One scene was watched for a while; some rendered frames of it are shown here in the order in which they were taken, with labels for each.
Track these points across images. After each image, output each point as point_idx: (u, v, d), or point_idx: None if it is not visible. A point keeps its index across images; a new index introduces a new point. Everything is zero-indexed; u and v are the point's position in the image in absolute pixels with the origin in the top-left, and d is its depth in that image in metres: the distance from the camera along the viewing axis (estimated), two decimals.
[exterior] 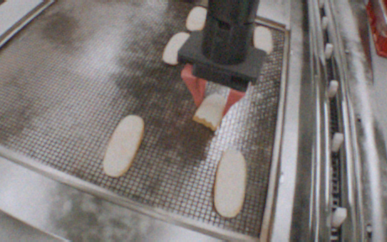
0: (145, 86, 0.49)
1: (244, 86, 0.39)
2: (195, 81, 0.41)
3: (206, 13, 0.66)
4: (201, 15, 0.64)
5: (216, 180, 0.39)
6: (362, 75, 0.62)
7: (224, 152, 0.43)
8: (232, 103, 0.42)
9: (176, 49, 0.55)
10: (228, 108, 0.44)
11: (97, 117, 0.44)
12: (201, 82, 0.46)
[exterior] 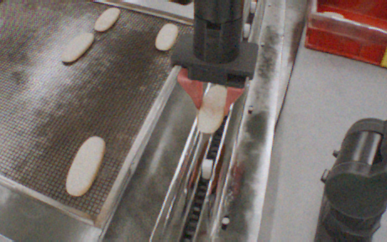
0: (39, 82, 0.52)
1: (242, 81, 0.39)
2: (191, 85, 0.41)
3: (117, 13, 0.69)
4: (111, 16, 0.67)
5: (72, 163, 0.43)
6: (270, 67, 0.65)
7: (87, 139, 0.46)
8: (232, 101, 0.42)
9: (74, 49, 0.58)
10: (229, 106, 0.44)
11: None
12: (197, 84, 0.46)
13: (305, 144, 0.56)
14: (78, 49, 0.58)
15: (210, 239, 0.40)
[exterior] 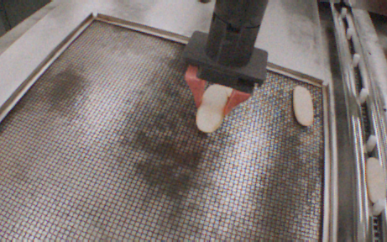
0: (179, 181, 0.42)
1: (250, 87, 0.40)
2: (199, 83, 0.41)
3: None
4: None
5: None
6: None
7: None
8: (235, 104, 0.43)
9: (212, 112, 0.45)
10: (231, 108, 0.44)
11: (128, 227, 0.37)
12: None
13: None
14: (218, 113, 0.46)
15: None
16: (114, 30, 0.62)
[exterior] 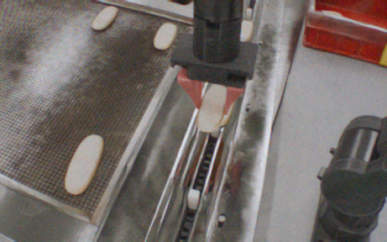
0: (36, 81, 0.52)
1: (242, 81, 0.39)
2: (191, 84, 0.41)
3: (115, 11, 0.69)
4: (109, 14, 0.67)
5: (70, 161, 0.43)
6: (268, 65, 0.65)
7: (86, 138, 0.46)
8: (232, 101, 0.42)
9: (211, 112, 0.45)
10: (229, 106, 0.44)
11: None
12: (197, 84, 0.46)
13: (302, 142, 0.56)
14: (218, 112, 0.46)
15: (206, 236, 0.40)
16: None
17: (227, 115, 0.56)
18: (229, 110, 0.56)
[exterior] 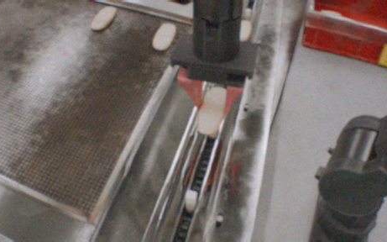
0: (34, 81, 0.52)
1: (241, 81, 0.39)
2: (191, 84, 0.41)
3: (114, 11, 0.69)
4: (107, 14, 0.67)
5: (200, 107, 0.47)
6: (266, 65, 0.65)
7: (211, 89, 0.50)
8: (231, 100, 0.42)
9: None
10: (228, 106, 0.44)
11: None
12: (197, 84, 0.46)
13: (301, 142, 0.56)
14: None
15: (204, 236, 0.40)
16: None
17: (248, 34, 0.75)
18: (248, 32, 0.76)
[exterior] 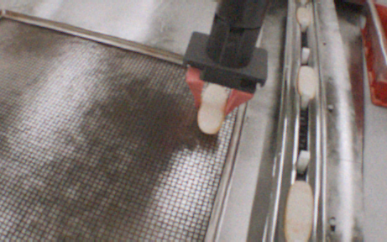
0: (27, 194, 0.34)
1: (253, 87, 0.40)
2: (201, 85, 0.40)
3: (311, 196, 0.41)
4: (305, 207, 0.40)
5: (297, 80, 0.59)
6: (347, 147, 0.47)
7: (300, 67, 0.62)
8: (237, 104, 0.43)
9: (305, 17, 0.77)
10: (232, 108, 0.44)
11: None
12: None
13: None
14: (308, 17, 0.77)
15: None
16: (18, 27, 0.54)
17: None
18: None
